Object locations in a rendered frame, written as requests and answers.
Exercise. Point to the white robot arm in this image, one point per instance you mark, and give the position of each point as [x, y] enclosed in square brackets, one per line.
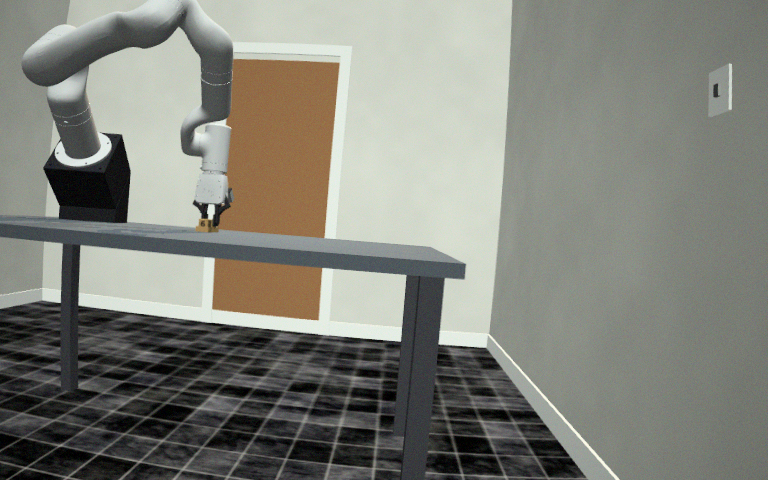
[63, 64]

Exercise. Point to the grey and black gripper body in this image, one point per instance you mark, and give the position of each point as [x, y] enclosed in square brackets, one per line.
[211, 188]

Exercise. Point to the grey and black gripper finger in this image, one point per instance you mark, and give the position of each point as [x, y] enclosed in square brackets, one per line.
[219, 210]
[203, 209]

